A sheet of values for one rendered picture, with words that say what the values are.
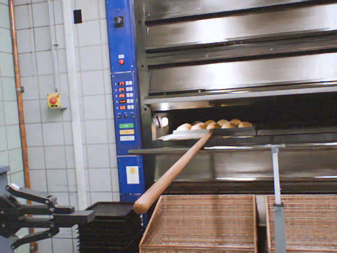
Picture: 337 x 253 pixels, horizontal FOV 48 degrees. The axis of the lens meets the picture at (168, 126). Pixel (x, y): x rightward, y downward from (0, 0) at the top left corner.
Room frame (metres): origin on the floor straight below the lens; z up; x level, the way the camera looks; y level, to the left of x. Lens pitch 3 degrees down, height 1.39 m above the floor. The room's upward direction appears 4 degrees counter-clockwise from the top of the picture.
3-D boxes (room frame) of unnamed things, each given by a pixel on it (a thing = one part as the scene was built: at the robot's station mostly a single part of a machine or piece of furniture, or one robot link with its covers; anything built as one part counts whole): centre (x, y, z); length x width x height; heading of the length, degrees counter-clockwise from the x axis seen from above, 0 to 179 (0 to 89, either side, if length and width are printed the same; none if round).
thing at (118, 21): (2.25, 0.26, 1.92); 0.06 x 0.04 x 0.11; 75
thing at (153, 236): (1.93, -0.14, 0.72); 0.56 x 0.49 x 0.28; 77
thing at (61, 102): (2.38, 0.69, 1.46); 0.10 x 0.07 x 0.10; 75
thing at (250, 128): (2.70, -0.34, 1.20); 0.55 x 0.36 x 0.03; 78
